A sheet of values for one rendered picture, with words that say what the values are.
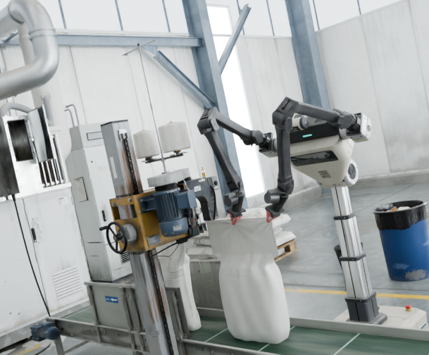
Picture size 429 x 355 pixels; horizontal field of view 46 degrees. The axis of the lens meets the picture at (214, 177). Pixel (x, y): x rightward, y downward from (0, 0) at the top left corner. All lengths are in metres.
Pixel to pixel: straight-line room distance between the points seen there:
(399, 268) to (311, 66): 7.40
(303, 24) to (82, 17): 5.43
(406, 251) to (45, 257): 3.52
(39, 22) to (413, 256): 4.10
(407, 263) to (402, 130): 6.42
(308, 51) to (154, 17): 4.08
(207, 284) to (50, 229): 2.38
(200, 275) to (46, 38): 2.86
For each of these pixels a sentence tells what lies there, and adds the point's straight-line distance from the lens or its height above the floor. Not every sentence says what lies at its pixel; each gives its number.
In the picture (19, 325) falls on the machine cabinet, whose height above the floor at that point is 0.21.
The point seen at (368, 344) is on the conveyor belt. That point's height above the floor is 0.38.
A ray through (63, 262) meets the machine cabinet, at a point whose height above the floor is 0.66.
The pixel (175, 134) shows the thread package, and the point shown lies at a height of 1.62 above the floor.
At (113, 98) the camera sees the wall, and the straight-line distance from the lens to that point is 7.88.
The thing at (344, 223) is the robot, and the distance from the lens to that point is 3.16.
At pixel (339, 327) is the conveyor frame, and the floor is 0.39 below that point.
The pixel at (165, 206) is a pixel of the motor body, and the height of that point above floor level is 1.25.
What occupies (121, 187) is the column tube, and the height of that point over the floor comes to 1.39.
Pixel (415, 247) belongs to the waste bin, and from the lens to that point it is 4.82.
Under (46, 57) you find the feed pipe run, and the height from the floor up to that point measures 2.70.
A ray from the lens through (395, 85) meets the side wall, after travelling 11.01.
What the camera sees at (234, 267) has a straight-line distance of 2.93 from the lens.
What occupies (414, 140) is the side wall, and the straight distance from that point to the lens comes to 10.95.
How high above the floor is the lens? 1.49
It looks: 3 degrees down
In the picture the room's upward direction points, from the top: 12 degrees counter-clockwise
